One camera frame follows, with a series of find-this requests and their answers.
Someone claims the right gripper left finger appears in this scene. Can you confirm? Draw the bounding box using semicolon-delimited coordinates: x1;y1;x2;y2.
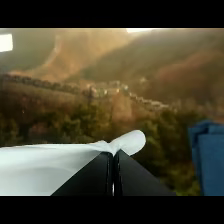
51;151;114;197

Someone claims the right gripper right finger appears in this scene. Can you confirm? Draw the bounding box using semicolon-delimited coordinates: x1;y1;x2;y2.
113;149;177;197

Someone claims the white garment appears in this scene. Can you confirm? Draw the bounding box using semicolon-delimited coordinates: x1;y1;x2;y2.
0;129;147;197

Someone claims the blue garment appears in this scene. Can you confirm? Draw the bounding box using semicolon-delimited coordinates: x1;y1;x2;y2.
187;120;224;197

